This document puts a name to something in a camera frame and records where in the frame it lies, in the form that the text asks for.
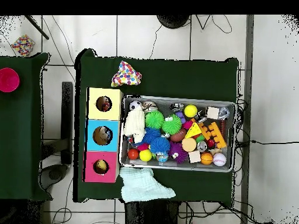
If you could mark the yellow toy cheese wedge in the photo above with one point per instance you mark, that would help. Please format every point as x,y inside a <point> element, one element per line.
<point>194,130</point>

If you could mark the dark green tablecloth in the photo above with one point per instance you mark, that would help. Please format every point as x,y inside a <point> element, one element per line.
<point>187,74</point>
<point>28,154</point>

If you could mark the plain wooden cube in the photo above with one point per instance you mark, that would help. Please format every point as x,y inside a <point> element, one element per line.
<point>213,112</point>

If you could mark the pink cup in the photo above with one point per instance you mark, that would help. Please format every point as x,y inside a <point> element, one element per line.
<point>8,80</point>

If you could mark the wooden box with three holes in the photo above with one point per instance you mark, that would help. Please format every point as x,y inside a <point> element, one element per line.
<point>113,140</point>

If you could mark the black rod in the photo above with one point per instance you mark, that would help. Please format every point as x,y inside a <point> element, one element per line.
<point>36,27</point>

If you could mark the yellow tennis ball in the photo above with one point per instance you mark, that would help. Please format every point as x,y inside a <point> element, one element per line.
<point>190,110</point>

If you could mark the cream waffle cloth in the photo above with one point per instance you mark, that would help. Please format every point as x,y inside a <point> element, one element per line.
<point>134,123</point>

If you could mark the small soccer ball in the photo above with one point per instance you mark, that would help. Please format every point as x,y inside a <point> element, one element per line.
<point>135,104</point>

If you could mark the white baseball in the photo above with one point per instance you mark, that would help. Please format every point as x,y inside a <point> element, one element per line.
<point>219,159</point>

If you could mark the blue spiky ball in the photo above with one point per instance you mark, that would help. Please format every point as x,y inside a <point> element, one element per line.
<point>160,145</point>

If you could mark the mint green cloth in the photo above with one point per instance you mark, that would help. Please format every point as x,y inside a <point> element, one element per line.
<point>140,184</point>

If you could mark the white polka dot cloth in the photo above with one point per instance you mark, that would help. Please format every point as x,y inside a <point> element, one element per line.
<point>126,74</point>

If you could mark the clear mesh bin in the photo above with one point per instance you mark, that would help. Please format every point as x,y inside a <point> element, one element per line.
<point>177,166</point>

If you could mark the multicoloured patterned object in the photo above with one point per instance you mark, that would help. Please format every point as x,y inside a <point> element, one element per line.
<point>22,45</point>

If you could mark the black chair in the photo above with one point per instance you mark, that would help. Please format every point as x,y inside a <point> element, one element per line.
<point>67,121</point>

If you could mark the multicoloured patterned cloth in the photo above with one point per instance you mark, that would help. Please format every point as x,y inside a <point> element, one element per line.
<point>106,105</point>

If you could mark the yellow plush toy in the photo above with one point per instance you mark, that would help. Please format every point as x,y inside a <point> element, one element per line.
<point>101,165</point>

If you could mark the black round stand base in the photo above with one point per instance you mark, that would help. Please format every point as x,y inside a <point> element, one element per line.
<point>172,20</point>

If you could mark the orange toy building block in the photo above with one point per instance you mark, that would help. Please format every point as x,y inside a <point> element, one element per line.
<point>216,135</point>

